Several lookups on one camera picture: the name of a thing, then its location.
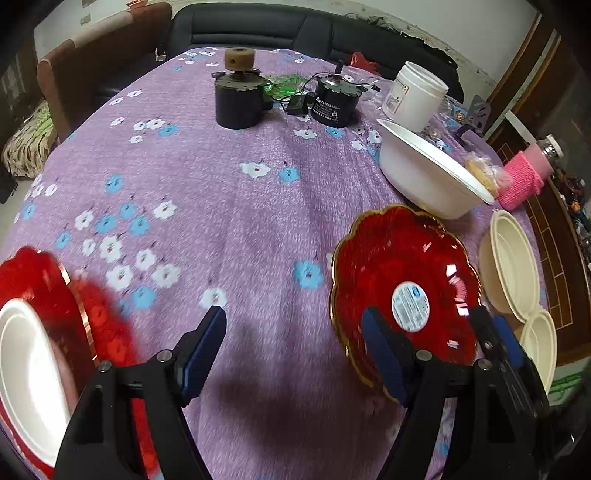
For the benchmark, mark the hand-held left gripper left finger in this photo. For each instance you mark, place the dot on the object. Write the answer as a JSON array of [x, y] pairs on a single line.
[[207, 350]]

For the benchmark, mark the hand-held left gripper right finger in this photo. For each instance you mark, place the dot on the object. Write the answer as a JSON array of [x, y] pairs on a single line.
[[383, 350]]

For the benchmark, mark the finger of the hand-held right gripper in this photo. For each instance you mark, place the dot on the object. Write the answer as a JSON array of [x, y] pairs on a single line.
[[482, 332], [508, 341]]

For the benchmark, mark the small cream bowl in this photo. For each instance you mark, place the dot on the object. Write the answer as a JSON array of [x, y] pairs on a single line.
[[542, 346]]

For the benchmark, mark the large cream bowl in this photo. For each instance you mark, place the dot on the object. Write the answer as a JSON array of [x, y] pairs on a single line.
[[508, 263]]

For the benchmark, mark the red glass plate with label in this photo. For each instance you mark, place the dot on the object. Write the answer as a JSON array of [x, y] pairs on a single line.
[[397, 258]]

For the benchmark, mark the red dotted glass plate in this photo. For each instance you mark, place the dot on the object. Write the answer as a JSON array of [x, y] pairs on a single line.
[[111, 332]]

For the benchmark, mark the large white bowl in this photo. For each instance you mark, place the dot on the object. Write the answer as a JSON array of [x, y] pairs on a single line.
[[415, 170]]

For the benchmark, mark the small white bowl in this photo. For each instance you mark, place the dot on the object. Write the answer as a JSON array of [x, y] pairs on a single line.
[[27, 369]]

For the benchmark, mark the red glass plate gold rim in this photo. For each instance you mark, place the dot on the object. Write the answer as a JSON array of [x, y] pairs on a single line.
[[32, 281]]

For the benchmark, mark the purple floral tablecloth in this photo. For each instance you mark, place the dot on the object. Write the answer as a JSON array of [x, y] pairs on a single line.
[[258, 221]]

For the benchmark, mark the bread in plastic bag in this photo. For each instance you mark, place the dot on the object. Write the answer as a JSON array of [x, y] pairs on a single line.
[[485, 177]]

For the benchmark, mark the bottle with pink knitted sleeve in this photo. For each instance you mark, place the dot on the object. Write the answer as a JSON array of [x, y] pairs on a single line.
[[526, 175]]

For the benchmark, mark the white plastic jar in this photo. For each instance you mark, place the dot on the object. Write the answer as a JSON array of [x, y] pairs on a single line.
[[415, 101]]

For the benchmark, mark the black motor with wooden wheel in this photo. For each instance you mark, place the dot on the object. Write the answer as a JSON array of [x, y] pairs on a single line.
[[238, 106]]

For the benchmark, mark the black motor with label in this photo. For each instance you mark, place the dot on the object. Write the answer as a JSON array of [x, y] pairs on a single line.
[[332, 108]]

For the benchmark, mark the black power adapter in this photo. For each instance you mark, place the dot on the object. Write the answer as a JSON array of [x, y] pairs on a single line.
[[298, 105]]

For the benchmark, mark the patterned blanket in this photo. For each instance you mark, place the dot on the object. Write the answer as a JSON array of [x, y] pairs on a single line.
[[27, 143]]

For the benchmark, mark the green plastic piece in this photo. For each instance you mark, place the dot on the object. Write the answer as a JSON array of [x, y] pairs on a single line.
[[286, 85]]

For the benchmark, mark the red plastic bag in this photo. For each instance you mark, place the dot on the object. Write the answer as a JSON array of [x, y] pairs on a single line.
[[362, 61]]

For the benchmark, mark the brown armchair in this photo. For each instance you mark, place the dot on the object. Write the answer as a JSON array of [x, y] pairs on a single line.
[[92, 69]]

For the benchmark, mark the black leather sofa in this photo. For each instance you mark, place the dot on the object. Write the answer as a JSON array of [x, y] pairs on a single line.
[[258, 27]]

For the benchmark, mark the orange plastic item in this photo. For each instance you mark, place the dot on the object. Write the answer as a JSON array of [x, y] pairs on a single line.
[[134, 4]]

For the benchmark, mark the grey metal bracket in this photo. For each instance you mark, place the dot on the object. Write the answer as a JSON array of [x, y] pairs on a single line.
[[480, 110]]

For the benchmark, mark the brown wooden door frame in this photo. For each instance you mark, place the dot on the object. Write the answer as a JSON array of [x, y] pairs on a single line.
[[531, 83]]

